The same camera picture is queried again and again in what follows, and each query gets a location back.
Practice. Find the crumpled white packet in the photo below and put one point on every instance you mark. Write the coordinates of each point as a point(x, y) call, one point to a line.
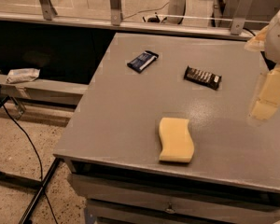
point(22, 75)

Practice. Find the grey drawer cabinet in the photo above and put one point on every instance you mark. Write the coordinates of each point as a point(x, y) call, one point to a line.
point(121, 196)

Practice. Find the grey metal railing frame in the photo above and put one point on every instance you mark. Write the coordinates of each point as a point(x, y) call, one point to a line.
point(137, 16)

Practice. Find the blue snack bar wrapper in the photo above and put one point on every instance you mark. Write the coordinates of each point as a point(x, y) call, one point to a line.
point(142, 61)

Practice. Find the black rxbar chocolate bar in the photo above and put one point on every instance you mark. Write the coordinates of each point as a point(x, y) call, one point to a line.
point(203, 78)

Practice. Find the yellow wavy sponge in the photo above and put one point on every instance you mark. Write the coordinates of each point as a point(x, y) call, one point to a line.
point(176, 142)

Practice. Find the black floor stand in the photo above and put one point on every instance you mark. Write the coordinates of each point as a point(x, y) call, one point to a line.
point(36, 187)

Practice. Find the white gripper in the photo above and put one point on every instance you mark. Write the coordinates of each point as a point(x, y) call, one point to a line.
point(278, 36)

